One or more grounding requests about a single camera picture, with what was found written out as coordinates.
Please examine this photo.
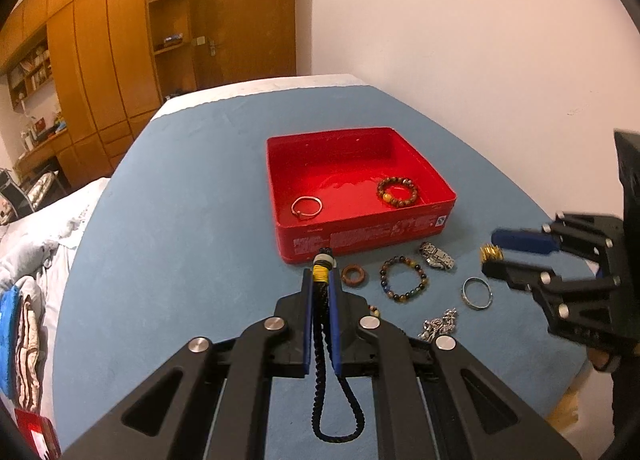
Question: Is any thin gold bangle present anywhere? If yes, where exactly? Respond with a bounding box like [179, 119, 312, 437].
[291, 196, 322, 219]

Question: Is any folded blue towel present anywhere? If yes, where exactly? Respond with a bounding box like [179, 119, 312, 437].
[0, 290, 23, 398]

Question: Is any person's right hand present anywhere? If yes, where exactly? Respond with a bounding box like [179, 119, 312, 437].
[587, 347, 623, 372]

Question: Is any wooden ring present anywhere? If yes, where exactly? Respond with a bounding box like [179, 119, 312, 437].
[341, 265, 368, 287]

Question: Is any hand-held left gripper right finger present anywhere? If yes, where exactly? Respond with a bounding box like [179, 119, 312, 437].
[327, 267, 583, 460]

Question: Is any silver bangle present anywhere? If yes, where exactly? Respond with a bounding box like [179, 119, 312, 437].
[461, 277, 494, 310]

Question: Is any small red carton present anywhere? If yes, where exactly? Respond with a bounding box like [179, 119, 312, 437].
[15, 407, 62, 459]

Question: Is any multicolour beaded bracelet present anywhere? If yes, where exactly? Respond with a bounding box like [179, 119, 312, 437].
[380, 255, 430, 304]

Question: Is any black office chair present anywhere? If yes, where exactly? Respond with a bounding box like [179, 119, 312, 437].
[0, 169, 61, 221]

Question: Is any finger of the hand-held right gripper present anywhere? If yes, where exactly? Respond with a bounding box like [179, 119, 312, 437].
[482, 260, 618, 341]
[491, 212, 626, 262]

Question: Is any brown beaded bracelet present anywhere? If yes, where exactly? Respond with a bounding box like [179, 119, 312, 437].
[376, 176, 419, 209]

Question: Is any white quilt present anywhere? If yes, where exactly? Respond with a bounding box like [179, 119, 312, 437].
[0, 177, 111, 421]

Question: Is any wooden desk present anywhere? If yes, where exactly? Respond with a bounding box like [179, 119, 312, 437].
[15, 130, 76, 183]

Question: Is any wooden wardrobe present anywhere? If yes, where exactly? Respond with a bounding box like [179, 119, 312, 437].
[0, 0, 196, 191]

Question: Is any red box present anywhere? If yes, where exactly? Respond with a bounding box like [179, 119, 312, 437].
[266, 127, 458, 266]

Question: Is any silver chain necklace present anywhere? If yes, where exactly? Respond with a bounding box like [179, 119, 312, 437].
[417, 307, 460, 343]

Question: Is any row of books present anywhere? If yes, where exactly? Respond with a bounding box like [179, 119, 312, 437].
[7, 42, 51, 91]

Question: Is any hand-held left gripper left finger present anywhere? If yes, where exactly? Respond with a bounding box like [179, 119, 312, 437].
[59, 267, 316, 460]

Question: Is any wooden door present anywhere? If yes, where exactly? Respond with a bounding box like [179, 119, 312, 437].
[189, 0, 297, 91]

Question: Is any patterned folded cloth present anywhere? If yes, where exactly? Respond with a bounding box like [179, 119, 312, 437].
[15, 280, 47, 411]

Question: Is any black cord necklace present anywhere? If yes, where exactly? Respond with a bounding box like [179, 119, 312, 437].
[311, 248, 361, 441]

